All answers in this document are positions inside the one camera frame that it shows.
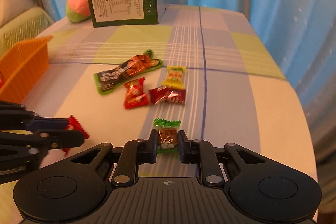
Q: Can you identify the red snack pack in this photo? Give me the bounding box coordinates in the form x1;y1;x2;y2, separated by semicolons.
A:
62;115;89;156

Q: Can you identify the green brown candy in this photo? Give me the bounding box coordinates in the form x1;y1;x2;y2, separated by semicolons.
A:
153;118;182;153

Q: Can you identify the dark red candy wrapper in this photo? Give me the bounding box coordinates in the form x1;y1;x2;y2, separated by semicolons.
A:
149;86;186;105

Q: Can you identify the orange plastic basket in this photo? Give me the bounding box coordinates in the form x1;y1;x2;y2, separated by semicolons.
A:
1;36;53;103

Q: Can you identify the red candy with peanuts picture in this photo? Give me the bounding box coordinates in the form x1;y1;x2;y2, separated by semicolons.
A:
123;77;149;109

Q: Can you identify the long dark green snack pack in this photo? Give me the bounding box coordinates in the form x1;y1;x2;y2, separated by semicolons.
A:
94;50;163;95

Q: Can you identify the yellow candy wrapper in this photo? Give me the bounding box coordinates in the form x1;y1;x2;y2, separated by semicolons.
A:
161;66;186;89

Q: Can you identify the checkered tablecloth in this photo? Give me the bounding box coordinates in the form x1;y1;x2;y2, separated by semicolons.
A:
1;5;321;223

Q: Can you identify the zigzag patterned cushion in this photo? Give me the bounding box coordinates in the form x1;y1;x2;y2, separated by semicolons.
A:
1;14;52;50

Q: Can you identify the pink green star plush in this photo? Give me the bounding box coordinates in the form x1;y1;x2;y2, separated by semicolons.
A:
66;0;91;23

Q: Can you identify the green white carton box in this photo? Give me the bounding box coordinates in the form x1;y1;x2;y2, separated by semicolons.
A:
88;0;170;27

